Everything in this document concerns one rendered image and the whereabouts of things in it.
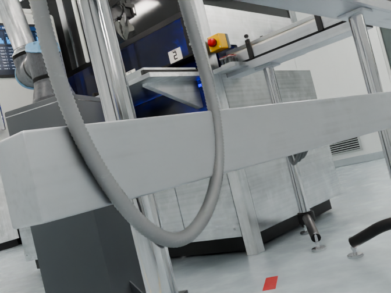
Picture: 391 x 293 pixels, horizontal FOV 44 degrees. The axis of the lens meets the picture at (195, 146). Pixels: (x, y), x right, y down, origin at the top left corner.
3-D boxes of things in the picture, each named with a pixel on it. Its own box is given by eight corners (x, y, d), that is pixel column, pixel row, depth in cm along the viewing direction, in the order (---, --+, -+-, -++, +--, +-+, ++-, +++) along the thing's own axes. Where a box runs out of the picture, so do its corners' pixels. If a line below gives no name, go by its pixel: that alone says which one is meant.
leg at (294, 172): (304, 224, 231) (264, 68, 235) (320, 221, 225) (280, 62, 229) (294, 228, 224) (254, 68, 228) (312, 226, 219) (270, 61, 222)
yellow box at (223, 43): (219, 53, 232) (215, 38, 233) (231, 47, 228) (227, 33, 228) (209, 52, 227) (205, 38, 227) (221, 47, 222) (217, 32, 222)
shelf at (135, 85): (127, 112, 281) (126, 109, 281) (220, 75, 235) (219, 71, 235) (56, 118, 244) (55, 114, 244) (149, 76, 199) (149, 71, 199)
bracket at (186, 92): (199, 108, 236) (192, 82, 237) (203, 107, 234) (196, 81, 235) (149, 113, 210) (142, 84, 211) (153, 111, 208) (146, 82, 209)
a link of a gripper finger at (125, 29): (138, 37, 210) (133, 17, 210) (128, 36, 205) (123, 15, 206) (134, 40, 212) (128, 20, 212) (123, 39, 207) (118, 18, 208)
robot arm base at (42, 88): (61, 97, 163) (54, 68, 164) (24, 109, 168) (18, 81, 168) (85, 100, 177) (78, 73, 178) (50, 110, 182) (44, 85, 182)
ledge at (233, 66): (231, 74, 238) (230, 70, 239) (252, 65, 230) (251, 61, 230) (213, 74, 228) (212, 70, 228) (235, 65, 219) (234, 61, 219)
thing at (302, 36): (225, 78, 235) (217, 46, 236) (243, 77, 247) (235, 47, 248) (360, 25, 191) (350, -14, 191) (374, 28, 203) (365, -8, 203)
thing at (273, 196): (129, 236, 434) (106, 141, 438) (345, 207, 300) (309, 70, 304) (28, 272, 358) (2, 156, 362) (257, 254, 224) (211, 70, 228)
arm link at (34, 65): (37, 74, 165) (28, 35, 165) (27, 85, 176) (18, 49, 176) (71, 71, 172) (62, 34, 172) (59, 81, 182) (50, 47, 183)
